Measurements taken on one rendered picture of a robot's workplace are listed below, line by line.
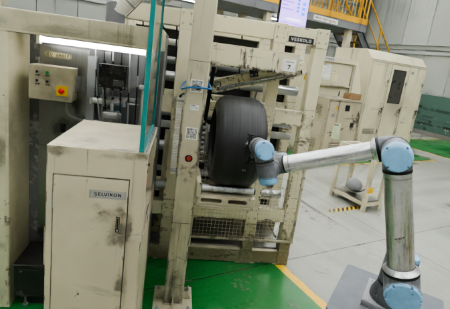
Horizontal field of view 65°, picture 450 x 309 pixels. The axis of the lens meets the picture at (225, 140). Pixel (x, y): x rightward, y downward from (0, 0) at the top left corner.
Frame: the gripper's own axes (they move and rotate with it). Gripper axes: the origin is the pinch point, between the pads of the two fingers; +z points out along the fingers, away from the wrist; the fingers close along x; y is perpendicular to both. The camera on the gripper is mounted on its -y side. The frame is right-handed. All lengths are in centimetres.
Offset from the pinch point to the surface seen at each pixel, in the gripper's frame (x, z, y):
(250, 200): -8.6, 15.8, -36.4
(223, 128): 15.2, 4.7, 7.5
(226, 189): 7.5, 17.4, -30.8
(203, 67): 29, 16, 41
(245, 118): 2.9, 6.0, 14.1
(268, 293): -41, 54, -118
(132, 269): 54, -41, -56
